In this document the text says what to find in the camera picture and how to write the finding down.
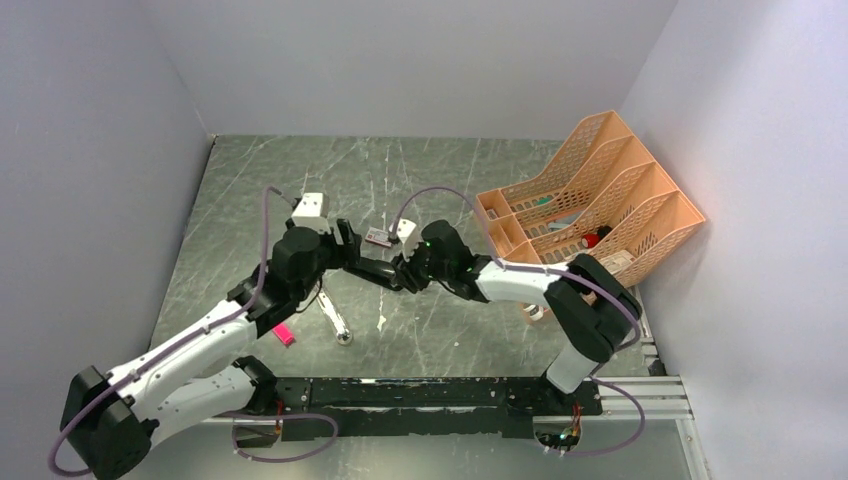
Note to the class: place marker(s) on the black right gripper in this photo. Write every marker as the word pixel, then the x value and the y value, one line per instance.
pixel 405 272

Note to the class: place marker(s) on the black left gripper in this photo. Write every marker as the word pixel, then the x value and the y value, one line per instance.
pixel 346 253

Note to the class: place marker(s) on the black stapler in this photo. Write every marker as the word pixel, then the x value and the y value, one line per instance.
pixel 379 272

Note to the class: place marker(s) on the red white staple box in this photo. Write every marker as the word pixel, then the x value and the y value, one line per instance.
pixel 378 237

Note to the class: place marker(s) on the beige stapler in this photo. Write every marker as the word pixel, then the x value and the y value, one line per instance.
pixel 340 327

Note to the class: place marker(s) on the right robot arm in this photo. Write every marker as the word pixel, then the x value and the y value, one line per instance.
pixel 596 312

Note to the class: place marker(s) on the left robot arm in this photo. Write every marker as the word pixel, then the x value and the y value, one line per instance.
pixel 113 419

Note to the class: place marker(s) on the pink plastic clip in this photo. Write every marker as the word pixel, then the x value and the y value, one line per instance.
pixel 284 335

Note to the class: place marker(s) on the red black item in organizer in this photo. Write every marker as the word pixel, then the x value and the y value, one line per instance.
pixel 590 240

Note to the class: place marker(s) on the beige box in organizer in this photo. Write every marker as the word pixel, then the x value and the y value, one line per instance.
pixel 618 263

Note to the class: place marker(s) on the orange file organizer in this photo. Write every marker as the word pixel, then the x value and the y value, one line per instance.
pixel 601 175

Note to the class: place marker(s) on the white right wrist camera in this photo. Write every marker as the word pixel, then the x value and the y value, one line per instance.
pixel 408 233

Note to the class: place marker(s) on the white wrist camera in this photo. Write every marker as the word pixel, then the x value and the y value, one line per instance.
pixel 408 233
pixel 311 212

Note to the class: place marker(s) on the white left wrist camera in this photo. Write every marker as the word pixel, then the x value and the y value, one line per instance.
pixel 311 212

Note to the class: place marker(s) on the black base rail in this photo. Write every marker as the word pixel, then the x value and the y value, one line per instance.
pixel 362 407

